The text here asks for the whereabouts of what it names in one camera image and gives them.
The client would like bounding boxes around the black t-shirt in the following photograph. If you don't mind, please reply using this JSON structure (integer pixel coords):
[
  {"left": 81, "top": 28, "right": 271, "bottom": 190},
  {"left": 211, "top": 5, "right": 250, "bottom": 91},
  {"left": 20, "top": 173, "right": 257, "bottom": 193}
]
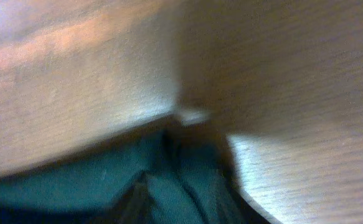
[{"left": 0, "top": 131, "right": 265, "bottom": 223}]

